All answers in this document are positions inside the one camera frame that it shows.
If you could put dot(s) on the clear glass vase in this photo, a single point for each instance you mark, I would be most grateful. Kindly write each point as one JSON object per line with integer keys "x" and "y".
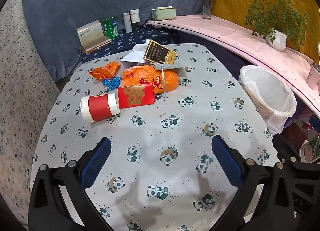
{"x": 208, "y": 8}

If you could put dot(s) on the panda print tablecloth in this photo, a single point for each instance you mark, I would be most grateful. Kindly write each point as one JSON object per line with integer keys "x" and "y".
{"x": 155, "y": 125}

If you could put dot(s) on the white-lined waste bin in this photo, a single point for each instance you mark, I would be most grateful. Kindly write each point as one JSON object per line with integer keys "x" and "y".
{"x": 265, "y": 95}

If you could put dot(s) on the white paper sheet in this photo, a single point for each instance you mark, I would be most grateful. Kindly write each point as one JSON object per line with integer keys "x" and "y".
{"x": 133, "y": 57}

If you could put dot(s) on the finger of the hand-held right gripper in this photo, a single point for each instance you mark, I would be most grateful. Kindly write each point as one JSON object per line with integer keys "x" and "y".
{"x": 285, "y": 147}
{"x": 314, "y": 122}

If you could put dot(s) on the navy leaf print cloth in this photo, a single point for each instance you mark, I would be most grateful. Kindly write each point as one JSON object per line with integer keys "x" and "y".
{"x": 125, "y": 43}

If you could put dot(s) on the white and gold box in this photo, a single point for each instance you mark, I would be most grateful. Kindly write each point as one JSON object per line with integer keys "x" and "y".
{"x": 91, "y": 34}

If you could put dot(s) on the green leafy plant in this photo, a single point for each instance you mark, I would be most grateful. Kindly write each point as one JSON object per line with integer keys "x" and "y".
{"x": 272, "y": 10}

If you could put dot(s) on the grey cardboard piece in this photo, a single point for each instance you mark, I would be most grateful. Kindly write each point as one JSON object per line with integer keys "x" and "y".
{"x": 175, "y": 68}

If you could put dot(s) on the white capped dark jar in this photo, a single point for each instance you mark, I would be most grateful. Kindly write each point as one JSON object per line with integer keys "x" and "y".
{"x": 135, "y": 15}

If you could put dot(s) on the white crumpled tissue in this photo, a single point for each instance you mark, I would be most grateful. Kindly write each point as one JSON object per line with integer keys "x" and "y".
{"x": 138, "y": 47}

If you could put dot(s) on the small orange wrapper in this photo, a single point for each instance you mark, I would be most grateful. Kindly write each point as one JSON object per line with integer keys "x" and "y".
{"x": 105, "y": 70}

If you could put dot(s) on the red gold-print packet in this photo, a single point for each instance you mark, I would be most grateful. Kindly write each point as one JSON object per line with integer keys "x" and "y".
{"x": 136, "y": 95}

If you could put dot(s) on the blue-grey cloth backdrop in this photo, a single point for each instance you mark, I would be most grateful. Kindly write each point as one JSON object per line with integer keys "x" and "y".
{"x": 75, "y": 0}

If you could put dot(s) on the tall white bottle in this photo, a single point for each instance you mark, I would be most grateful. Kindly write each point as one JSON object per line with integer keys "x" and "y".
{"x": 127, "y": 23}

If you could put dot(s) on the yellow cloth backdrop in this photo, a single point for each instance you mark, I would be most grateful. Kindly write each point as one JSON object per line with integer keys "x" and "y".
{"x": 235, "y": 8}

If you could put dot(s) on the large orange plastic bag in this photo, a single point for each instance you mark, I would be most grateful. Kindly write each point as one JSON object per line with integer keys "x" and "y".
{"x": 145, "y": 78}

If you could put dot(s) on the white plant pot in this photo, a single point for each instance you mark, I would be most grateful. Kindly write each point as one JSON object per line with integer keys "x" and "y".
{"x": 277, "y": 40}

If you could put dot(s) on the green tin can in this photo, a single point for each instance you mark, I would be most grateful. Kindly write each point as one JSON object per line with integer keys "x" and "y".
{"x": 110, "y": 28}

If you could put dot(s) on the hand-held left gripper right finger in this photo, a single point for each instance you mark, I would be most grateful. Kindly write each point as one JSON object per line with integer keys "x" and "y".
{"x": 226, "y": 163}

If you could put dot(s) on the mint green tissue box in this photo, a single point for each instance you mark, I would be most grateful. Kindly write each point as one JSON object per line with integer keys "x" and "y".
{"x": 163, "y": 13}

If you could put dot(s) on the red paper cup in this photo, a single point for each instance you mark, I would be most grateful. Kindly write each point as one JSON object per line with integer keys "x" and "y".
{"x": 100, "y": 107}

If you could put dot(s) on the black and gold cigarette box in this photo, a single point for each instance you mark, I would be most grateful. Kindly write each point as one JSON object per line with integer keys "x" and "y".
{"x": 158, "y": 53}

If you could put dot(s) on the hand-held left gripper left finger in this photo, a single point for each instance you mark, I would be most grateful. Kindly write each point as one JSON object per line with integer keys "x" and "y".
{"x": 96, "y": 163}

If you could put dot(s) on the pink shelf cloth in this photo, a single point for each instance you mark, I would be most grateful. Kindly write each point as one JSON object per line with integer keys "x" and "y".
{"x": 225, "y": 33}

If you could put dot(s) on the blue crumpled wrapper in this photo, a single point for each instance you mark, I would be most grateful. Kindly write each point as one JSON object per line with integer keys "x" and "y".
{"x": 111, "y": 83}

